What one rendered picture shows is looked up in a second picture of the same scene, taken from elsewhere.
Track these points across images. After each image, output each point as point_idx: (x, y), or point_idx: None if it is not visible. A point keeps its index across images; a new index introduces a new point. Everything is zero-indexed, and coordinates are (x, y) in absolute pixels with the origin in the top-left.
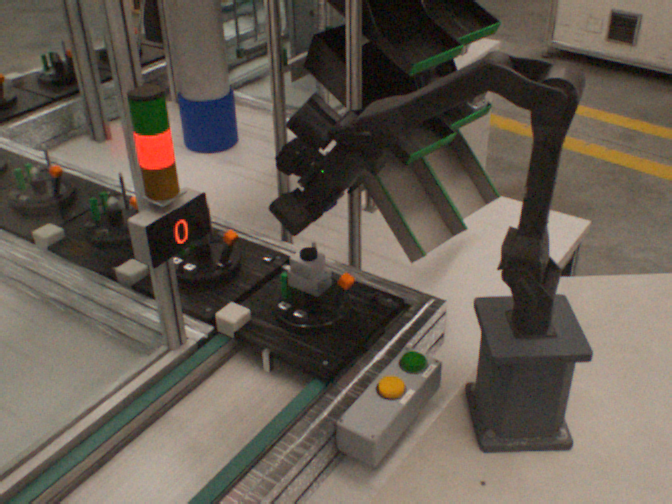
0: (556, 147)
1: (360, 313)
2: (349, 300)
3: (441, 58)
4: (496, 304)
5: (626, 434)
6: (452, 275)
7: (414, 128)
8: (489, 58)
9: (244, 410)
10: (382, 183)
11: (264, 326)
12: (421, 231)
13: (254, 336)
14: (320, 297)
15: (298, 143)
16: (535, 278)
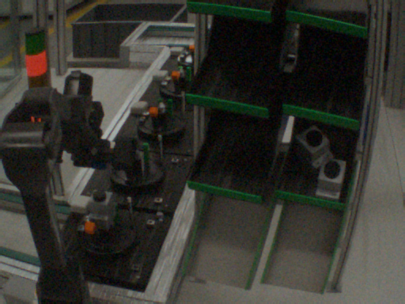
0: (20, 192)
1: (113, 264)
2: (115, 251)
3: (232, 106)
4: None
5: None
6: None
7: (245, 169)
8: (31, 88)
9: (30, 243)
10: (204, 198)
11: (80, 222)
12: (222, 263)
13: (69, 220)
14: (111, 236)
15: (93, 105)
16: (39, 291)
